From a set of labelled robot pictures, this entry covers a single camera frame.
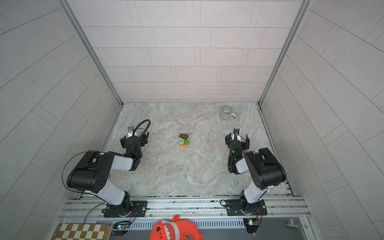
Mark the dark brown block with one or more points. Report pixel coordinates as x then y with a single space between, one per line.
184 136

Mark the red shark plush toy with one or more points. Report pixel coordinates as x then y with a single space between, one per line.
175 230

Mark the aluminium corner post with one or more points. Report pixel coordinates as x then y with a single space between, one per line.
290 38
87 45

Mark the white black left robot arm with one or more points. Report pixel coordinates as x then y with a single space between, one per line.
91 176

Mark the wooden chessboard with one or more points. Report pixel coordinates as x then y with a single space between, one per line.
82 232

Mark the aluminium corner post left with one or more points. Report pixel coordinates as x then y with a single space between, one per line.
87 45

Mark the left controller circuit board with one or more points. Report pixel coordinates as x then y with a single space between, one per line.
121 228

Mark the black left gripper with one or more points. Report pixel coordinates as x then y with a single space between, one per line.
123 140

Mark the striped ceramic mug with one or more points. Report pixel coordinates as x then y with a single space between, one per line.
227 113

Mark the right controller circuit board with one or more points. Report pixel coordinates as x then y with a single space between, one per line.
252 225

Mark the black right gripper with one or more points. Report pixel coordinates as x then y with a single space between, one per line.
229 141

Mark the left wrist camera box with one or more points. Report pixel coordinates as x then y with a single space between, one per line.
130 133

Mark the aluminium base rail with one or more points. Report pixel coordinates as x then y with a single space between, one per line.
89 210

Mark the aluminium corner post right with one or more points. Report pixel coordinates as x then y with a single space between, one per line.
290 38

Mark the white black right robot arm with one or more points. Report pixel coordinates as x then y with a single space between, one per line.
265 170

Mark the controller circuit board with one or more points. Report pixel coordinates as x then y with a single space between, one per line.
121 228
252 225

